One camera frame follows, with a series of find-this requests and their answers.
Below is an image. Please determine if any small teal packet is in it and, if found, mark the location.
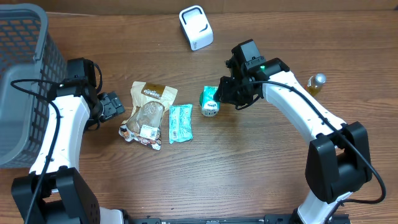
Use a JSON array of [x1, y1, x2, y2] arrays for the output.
[[169, 104, 193, 144]]

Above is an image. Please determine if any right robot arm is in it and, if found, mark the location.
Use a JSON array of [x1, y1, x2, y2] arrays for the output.
[[214, 39, 372, 223]]

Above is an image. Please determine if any green lid glass jar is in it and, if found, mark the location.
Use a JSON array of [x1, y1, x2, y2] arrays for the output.
[[200, 92, 219, 117]]

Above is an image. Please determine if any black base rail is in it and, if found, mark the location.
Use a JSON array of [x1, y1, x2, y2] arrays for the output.
[[124, 213, 351, 224]]

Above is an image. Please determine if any green white tissue pack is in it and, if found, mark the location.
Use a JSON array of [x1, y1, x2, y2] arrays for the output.
[[201, 86, 220, 111]]

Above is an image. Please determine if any white barcode scanner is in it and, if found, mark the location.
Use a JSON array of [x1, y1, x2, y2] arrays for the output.
[[178, 5, 213, 51]]

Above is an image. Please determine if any grey plastic mesh basket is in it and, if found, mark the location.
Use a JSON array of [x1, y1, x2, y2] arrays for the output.
[[1, 3, 67, 169]]

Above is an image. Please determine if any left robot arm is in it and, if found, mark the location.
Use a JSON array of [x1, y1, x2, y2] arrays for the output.
[[11, 58, 128, 223]]

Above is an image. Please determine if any clear plastic snack bag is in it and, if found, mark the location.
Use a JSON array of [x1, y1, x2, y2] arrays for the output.
[[119, 81, 178, 151]]

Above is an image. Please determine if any yellow dish soap bottle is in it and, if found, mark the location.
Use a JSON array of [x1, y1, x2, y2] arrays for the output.
[[305, 73, 327, 96]]

